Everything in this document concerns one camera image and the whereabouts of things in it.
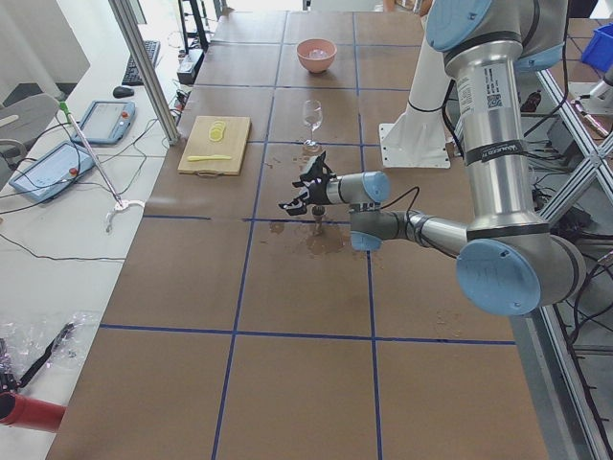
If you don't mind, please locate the blue teach pendant far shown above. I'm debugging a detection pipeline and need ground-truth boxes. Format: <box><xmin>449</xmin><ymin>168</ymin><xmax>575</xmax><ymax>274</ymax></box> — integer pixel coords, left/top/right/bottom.
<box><xmin>79</xmin><ymin>101</ymin><xmax>136</xmax><ymax>146</ymax></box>

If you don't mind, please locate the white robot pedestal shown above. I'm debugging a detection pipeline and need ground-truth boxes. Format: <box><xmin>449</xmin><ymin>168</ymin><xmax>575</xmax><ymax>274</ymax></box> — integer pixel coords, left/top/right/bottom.
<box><xmin>379</xmin><ymin>40</ymin><xmax>451</xmax><ymax>169</ymax></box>

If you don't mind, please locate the blue teach pendant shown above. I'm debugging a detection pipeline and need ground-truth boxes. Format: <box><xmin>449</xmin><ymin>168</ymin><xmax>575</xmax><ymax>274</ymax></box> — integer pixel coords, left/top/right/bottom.
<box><xmin>79</xmin><ymin>101</ymin><xmax>136</xmax><ymax>146</ymax></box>
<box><xmin>9</xmin><ymin>141</ymin><xmax>94</xmax><ymax>203</ymax></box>

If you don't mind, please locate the grabber stick with claw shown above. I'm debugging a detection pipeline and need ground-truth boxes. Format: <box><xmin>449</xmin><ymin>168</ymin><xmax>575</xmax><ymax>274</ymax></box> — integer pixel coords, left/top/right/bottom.
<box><xmin>59</xmin><ymin>102</ymin><xmax>145</xmax><ymax>234</ymax></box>

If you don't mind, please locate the blue storage bin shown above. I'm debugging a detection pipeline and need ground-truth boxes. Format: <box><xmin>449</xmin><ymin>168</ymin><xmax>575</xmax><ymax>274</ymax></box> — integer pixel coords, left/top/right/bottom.
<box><xmin>580</xmin><ymin>23</ymin><xmax>613</xmax><ymax>72</ymax></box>

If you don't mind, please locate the aluminium frame post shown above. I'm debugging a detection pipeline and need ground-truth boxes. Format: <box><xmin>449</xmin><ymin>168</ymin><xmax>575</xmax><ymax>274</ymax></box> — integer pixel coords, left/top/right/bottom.
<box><xmin>108</xmin><ymin>0</ymin><xmax>180</xmax><ymax>146</ymax></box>

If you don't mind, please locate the lemon slice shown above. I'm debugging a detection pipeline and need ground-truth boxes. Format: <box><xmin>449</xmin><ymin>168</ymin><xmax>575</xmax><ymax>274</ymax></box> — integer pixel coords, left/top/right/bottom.
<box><xmin>208</xmin><ymin>129</ymin><xmax>224</xmax><ymax>143</ymax></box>

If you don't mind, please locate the clear wine glass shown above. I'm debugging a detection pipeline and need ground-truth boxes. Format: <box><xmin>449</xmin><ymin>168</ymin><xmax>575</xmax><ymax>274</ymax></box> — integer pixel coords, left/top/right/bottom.
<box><xmin>303</xmin><ymin>100</ymin><xmax>323</xmax><ymax>152</ymax></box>

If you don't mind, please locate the black keyboard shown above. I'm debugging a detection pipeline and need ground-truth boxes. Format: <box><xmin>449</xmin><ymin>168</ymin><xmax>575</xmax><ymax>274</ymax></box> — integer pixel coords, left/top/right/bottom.
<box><xmin>121</xmin><ymin>40</ymin><xmax>162</xmax><ymax>87</ymax></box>

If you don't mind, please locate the bamboo cutting board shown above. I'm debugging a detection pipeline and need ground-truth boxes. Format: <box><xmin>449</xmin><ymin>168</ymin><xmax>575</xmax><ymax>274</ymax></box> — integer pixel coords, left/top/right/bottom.
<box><xmin>177</xmin><ymin>116</ymin><xmax>251</xmax><ymax>175</ymax></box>

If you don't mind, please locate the pink bowl of ice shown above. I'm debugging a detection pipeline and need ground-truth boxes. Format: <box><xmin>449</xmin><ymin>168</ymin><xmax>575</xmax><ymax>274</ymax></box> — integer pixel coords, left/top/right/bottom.
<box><xmin>296</xmin><ymin>38</ymin><xmax>337</xmax><ymax>74</ymax></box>

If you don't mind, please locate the blue teach pendant near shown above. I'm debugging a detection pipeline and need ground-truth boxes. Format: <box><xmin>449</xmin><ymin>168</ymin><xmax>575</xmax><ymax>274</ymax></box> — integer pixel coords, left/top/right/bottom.
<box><xmin>9</xmin><ymin>141</ymin><xmax>94</xmax><ymax>203</ymax></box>

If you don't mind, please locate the clear plastic bag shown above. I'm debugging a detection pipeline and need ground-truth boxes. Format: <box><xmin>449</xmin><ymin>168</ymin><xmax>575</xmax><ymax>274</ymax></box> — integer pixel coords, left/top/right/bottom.
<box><xmin>1</xmin><ymin>310</ymin><xmax>102</xmax><ymax>390</ymax></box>

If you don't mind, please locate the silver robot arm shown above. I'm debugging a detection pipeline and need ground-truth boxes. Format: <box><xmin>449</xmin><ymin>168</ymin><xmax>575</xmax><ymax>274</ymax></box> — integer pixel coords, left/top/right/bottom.
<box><xmin>284</xmin><ymin>1</ymin><xmax>586</xmax><ymax>316</ymax></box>

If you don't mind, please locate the steel double jigger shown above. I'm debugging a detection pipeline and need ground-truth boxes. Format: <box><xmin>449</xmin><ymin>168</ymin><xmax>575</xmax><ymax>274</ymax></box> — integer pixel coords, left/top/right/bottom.
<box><xmin>311</xmin><ymin>205</ymin><xmax>326</xmax><ymax>236</ymax></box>

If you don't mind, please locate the grey office chair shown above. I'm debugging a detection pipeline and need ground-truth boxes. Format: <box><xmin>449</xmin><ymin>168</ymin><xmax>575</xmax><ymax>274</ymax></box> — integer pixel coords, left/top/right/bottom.
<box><xmin>1</xmin><ymin>93</ymin><xmax>59</xmax><ymax>171</ymax></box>

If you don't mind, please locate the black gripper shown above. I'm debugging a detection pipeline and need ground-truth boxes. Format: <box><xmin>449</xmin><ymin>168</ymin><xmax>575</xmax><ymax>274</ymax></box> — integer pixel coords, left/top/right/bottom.
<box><xmin>279</xmin><ymin>151</ymin><xmax>333</xmax><ymax>215</ymax></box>

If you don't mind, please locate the yellow plastic knife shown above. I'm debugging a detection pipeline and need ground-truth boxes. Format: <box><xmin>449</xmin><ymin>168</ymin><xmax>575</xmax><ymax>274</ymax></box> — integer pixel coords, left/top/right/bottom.
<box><xmin>187</xmin><ymin>154</ymin><xmax>233</xmax><ymax>162</ymax></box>

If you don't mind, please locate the red cylinder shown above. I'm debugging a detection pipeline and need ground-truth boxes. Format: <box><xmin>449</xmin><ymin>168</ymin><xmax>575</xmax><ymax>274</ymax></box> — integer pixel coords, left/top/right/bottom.
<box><xmin>1</xmin><ymin>392</ymin><xmax>66</xmax><ymax>432</ymax></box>

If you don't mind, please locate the black computer mouse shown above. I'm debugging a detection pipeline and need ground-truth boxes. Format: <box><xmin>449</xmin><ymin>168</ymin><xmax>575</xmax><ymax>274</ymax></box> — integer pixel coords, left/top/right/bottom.
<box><xmin>112</xmin><ymin>85</ymin><xmax>135</xmax><ymax>99</ymax></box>

